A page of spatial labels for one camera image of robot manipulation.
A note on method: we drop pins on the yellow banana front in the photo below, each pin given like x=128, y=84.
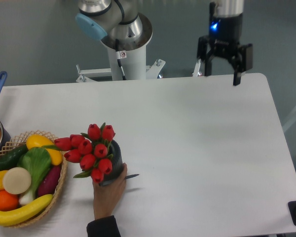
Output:
x=24, y=213

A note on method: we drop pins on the black sleeved forearm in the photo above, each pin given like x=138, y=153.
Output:
x=103, y=227

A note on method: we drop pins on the green bok choy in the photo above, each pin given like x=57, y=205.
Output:
x=37, y=162

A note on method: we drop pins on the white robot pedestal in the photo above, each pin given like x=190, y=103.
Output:
x=124, y=65

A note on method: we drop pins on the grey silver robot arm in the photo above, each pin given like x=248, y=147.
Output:
x=125, y=33

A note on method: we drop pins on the green cucumber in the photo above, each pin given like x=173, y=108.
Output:
x=10, y=159

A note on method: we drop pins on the purple sweet potato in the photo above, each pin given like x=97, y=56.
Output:
x=50, y=182

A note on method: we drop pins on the dark skinned human hand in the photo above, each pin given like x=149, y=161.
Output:
x=107, y=197

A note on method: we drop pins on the dark grey ribbed vase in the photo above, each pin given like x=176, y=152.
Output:
x=117, y=163

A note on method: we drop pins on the orange fruit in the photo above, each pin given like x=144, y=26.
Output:
x=8, y=201

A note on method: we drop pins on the red tulip bouquet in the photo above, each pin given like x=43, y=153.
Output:
x=90, y=150

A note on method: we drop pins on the woven wicker basket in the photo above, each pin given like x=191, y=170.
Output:
x=20, y=140

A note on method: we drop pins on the beige round slice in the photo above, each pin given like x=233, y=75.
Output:
x=16, y=180

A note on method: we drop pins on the blue Robotiq gripper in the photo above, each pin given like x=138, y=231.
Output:
x=223, y=41

